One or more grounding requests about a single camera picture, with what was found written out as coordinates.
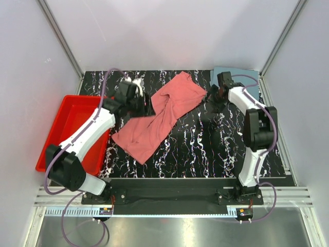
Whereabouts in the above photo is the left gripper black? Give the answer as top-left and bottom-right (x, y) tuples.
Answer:
(127, 93), (156, 119)

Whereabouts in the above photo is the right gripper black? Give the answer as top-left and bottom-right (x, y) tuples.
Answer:
(200, 84), (227, 114)

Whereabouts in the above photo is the pink t shirt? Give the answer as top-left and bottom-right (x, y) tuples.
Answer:
(112, 72), (207, 164)

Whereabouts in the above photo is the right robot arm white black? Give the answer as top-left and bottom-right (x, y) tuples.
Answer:
(205, 72), (278, 204)

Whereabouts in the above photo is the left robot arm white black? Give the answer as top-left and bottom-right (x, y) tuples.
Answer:
(44, 77), (155, 204)

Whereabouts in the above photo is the folded blue t shirt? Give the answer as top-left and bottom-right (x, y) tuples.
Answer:
(210, 67), (259, 86)

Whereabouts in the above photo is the red plastic bin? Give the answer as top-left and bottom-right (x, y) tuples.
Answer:
(35, 95), (110, 176)

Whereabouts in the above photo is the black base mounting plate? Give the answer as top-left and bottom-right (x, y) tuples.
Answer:
(81, 178), (264, 213)

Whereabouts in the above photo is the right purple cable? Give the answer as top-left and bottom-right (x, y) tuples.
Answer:
(210, 74), (280, 223)

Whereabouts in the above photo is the right aluminium frame post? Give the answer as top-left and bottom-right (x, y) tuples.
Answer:
(259, 0), (308, 77)

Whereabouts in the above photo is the aluminium frame post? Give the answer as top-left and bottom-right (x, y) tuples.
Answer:
(36, 0), (84, 79)
(259, 0), (308, 77)

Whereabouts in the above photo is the left aluminium frame post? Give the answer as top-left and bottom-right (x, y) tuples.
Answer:
(36, 0), (84, 79)

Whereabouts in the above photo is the white slotted cable duct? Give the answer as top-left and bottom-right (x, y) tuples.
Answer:
(45, 206), (253, 219)

